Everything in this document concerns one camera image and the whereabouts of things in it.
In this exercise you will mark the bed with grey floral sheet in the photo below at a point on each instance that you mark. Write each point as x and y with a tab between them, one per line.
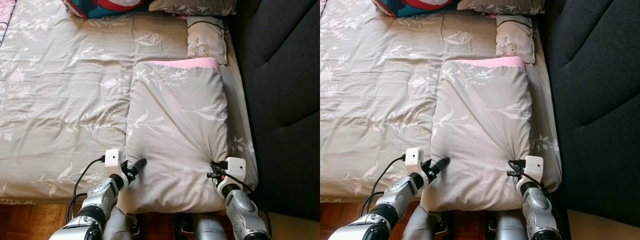
375	100
60	100

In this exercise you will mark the silver left robot leg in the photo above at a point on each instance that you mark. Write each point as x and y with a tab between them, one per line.
117	227
417	227

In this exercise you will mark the black right robot foot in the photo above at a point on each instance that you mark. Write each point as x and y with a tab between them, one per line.
490	222
186	225

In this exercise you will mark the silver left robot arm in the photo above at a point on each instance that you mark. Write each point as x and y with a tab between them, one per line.
395	197
97	197

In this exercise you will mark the red white blue star bolster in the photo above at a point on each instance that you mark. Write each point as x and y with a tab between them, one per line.
410	6
100	7

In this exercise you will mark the black left robot foot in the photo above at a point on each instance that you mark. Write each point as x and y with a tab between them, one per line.
440	224
137	225

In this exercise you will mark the silver robot leg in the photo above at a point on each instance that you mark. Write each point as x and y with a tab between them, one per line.
117	227
417	227
210	230
510	230

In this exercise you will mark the black fabric sofa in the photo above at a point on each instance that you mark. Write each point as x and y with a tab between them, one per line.
285	100
595	100

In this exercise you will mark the small beige bear pillow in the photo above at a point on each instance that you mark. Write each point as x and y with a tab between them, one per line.
514	36
205	37

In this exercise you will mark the black robot foot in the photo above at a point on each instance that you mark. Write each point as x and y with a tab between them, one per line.
137	225
440	224
490	222
186	225

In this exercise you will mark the silver right robot leg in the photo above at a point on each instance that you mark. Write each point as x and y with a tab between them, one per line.
510	230
210	230

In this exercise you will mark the grey floral pillow pink edge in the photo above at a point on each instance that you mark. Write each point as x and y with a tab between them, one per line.
175	125
480	125

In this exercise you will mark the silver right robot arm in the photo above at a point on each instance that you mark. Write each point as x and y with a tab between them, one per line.
242	210
539	210

